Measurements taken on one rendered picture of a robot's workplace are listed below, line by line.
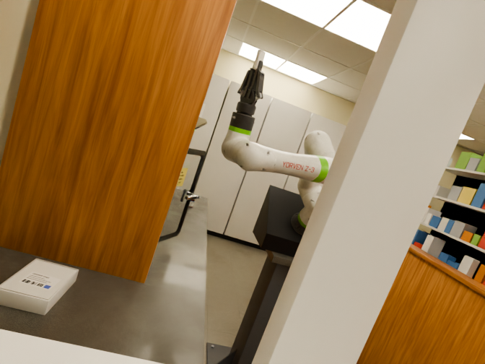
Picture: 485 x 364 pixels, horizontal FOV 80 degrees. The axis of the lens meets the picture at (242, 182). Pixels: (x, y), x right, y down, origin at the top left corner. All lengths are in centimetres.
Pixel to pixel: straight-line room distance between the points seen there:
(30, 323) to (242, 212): 366
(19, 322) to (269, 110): 375
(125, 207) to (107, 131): 24
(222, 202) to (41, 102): 345
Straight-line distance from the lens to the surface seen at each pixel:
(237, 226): 435
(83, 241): 104
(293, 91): 476
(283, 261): 171
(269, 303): 190
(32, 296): 88
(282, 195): 188
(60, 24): 102
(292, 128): 426
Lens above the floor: 149
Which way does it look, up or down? 8 degrees down
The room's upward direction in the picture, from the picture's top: 20 degrees clockwise
